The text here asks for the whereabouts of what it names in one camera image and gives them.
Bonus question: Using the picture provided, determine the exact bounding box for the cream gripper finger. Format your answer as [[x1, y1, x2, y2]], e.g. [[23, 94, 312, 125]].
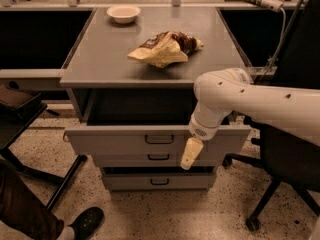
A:
[[180, 137, 203, 170]]

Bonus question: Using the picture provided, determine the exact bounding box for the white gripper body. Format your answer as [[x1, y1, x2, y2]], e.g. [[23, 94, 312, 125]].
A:
[[189, 102, 231, 141]]

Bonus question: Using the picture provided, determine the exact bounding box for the grey top drawer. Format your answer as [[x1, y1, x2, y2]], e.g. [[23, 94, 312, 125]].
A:
[[63, 89, 252, 157]]

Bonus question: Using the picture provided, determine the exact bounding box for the grey drawer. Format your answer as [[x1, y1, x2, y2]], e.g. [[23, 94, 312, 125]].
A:
[[63, 89, 252, 157], [92, 153, 223, 167], [101, 166, 216, 191]]

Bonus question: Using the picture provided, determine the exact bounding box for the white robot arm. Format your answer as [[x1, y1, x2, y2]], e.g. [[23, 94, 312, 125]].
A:
[[180, 68, 320, 170]]

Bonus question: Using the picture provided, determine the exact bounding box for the grey drawer cabinet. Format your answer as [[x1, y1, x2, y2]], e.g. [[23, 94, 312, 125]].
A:
[[59, 6, 254, 192]]

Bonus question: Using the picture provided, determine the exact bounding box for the grey bottom drawer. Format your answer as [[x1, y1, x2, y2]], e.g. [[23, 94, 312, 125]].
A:
[[101, 166, 216, 191]]

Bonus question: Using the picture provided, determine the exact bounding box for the grey middle drawer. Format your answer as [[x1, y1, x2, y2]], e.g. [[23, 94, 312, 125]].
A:
[[92, 153, 223, 167]]

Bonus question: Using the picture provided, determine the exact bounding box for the yellow brown chip bag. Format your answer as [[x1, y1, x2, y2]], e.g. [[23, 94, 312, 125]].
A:
[[127, 31, 203, 68]]

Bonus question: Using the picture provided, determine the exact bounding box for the black office chair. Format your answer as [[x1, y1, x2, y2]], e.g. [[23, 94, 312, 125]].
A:
[[223, 0, 320, 232]]

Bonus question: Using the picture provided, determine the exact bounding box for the black shoe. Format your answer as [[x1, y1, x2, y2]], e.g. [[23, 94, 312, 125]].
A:
[[70, 207, 104, 240]]

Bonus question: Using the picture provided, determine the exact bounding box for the white bowl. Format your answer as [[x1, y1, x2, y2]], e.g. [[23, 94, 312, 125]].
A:
[[107, 5, 141, 24]]

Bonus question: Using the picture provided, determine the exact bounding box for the dark tray on table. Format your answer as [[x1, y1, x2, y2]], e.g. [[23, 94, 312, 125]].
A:
[[0, 81, 41, 120]]

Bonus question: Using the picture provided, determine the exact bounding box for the black side table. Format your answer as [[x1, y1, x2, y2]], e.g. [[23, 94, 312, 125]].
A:
[[0, 103, 87, 211]]

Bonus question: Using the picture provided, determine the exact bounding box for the brown trouser leg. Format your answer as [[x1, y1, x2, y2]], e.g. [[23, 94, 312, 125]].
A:
[[0, 164, 64, 240]]

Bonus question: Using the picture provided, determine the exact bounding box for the white cable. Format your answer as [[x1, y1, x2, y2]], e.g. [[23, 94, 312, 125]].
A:
[[265, 7, 288, 68]]

